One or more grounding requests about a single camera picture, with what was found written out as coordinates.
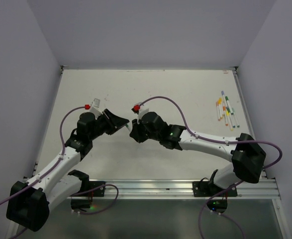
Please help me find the yellow cap marker rear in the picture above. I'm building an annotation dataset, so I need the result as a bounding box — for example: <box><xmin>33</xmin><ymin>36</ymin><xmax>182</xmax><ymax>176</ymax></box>
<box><xmin>221</xmin><ymin>100</ymin><xmax>229</xmax><ymax>126</ymax></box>

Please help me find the mint cap marker right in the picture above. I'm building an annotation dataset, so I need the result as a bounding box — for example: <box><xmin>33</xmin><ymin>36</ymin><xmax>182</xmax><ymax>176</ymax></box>
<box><xmin>232</xmin><ymin>108</ymin><xmax>240</xmax><ymax>128</ymax></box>

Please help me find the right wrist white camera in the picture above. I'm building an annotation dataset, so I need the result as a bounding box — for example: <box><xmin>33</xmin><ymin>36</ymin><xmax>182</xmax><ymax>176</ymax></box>
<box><xmin>132</xmin><ymin>102</ymin><xmax>149</xmax><ymax>124</ymax></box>

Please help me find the green cap marker lower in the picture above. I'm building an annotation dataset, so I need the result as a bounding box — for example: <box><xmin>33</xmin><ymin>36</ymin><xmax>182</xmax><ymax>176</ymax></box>
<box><xmin>227</xmin><ymin>107</ymin><xmax>236</xmax><ymax>128</ymax></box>

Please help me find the aluminium front rail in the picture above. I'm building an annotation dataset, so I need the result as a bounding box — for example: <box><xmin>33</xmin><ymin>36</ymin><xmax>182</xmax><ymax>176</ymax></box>
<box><xmin>23</xmin><ymin>178</ymin><xmax>282</xmax><ymax>200</ymax></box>

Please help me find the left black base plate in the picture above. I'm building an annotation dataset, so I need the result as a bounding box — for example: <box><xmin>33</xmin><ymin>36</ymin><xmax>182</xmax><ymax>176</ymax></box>
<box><xmin>86</xmin><ymin>180</ymin><xmax>106</xmax><ymax>198</ymax></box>

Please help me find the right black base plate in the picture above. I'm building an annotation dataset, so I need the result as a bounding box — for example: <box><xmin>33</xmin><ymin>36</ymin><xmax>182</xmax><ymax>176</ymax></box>
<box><xmin>192</xmin><ymin>180</ymin><xmax>238</xmax><ymax>197</ymax></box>

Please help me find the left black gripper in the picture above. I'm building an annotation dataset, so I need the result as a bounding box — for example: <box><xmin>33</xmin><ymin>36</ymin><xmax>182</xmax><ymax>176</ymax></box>
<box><xmin>89</xmin><ymin>108</ymin><xmax>129</xmax><ymax>140</ymax></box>

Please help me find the wrist white camera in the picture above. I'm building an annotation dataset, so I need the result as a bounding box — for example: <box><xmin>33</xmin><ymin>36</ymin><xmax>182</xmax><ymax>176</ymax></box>
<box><xmin>132</xmin><ymin>102</ymin><xmax>149</xmax><ymax>124</ymax></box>
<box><xmin>89</xmin><ymin>98</ymin><xmax>102</xmax><ymax>119</ymax></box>

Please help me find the orange cap marker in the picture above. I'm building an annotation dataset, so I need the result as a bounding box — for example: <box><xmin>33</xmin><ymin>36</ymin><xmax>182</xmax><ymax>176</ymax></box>
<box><xmin>223</xmin><ymin>106</ymin><xmax>229</xmax><ymax>126</ymax></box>

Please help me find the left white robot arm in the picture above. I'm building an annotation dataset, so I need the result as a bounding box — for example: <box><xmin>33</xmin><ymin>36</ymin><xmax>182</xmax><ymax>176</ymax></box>
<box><xmin>6</xmin><ymin>109</ymin><xmax>129</xmax><ymax>232</ymax></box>

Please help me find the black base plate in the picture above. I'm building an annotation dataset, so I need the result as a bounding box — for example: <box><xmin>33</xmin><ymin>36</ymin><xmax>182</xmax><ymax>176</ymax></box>
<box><xmin>192</xmin><ymin>180</ymin><xmax>238</xmax><ymax>197</ymax></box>
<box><xmin>86</xmin><ymin>180</ymin><xmax>106</xmax><ymax>198</ymax></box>

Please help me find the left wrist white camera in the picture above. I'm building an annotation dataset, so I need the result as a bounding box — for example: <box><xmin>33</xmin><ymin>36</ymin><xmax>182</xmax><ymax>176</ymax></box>
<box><xmin>89</xmin><ymin>98</ymin><xmax>102</xmax><ymax>119</ymax></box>

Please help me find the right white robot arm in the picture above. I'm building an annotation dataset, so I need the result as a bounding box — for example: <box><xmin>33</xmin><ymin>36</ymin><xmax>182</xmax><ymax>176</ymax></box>
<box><xmin>129</xmin><ymin>112</ymin><xmax>266</xmax><ymax>196</ymax></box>

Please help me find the yellow cap marker front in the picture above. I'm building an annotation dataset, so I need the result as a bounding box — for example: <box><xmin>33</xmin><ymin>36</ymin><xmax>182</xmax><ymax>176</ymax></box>
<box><xmin>218</xmin><ymin>98</ymin><xmax>224</xmax><ymax>119</ymax></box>

